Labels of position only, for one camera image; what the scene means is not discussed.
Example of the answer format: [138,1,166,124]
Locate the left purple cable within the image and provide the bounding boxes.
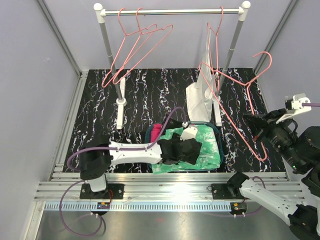
[58,106,188,237]

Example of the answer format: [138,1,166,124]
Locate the pink wire hanger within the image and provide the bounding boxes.
[206,6,224,92]
[101,7,165,88]
[111,7,174,85]
[198,51,273,162]

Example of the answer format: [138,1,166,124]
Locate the black marble pattern mat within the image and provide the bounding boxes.
[65,68,285,173]

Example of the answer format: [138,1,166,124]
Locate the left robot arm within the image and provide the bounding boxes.
[79,133,202,200]

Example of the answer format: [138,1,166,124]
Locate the green white tie-dye trousers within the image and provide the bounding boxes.
[150,122,224,174]

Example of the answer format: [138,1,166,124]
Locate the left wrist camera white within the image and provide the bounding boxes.
[180,124,198,141]

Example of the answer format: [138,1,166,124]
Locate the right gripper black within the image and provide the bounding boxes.
[243,107,306,171]

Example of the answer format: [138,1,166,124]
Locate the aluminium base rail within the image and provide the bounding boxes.
[34,172,233,212]

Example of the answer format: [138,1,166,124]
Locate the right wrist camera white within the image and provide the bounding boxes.
[276,93,320,124]

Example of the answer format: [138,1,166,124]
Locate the magenta pink trousers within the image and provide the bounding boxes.
[150,123,163,142]

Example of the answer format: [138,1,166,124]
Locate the blue transparent plastic bin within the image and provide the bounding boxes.
[144,121,224,174]

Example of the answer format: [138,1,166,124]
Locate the white grey clothes rack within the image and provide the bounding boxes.
[93,0,251,130]

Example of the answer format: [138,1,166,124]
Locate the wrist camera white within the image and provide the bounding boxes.
[276,93,320,124]
[180,124,198,141]

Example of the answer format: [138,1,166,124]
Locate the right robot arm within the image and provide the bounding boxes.
[226,108,320,240]

